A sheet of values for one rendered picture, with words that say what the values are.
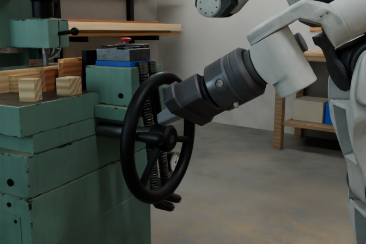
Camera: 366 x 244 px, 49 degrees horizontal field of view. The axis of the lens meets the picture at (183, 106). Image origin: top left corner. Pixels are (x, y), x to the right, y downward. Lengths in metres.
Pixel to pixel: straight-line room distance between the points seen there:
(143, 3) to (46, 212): 4.15
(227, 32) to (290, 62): 3.91
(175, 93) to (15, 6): 0.58
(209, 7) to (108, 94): 0.49
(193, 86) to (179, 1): 4.23
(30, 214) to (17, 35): 0.45
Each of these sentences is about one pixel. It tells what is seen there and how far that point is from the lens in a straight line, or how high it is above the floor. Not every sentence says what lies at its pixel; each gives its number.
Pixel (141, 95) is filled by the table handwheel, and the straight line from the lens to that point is 0.79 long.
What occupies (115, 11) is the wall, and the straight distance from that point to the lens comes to 4.56.
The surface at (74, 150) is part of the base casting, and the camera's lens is 0.94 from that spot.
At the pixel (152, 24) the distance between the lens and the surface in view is 4.29.
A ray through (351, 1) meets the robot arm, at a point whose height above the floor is 1.08.
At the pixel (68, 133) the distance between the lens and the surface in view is 0.92.
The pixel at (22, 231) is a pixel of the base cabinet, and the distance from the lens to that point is 0.92.
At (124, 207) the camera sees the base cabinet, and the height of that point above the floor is 0.57.
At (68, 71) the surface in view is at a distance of 1.00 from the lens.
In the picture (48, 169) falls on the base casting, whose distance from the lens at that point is 0.89.
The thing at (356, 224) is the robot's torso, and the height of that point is 0.48.
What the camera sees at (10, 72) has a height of 0.95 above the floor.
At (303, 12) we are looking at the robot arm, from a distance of 0.64.
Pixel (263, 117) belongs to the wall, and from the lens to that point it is 4.42.
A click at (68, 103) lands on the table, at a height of 0.89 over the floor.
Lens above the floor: 1.04
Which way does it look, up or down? 11 degrees down
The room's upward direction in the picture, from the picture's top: straight up
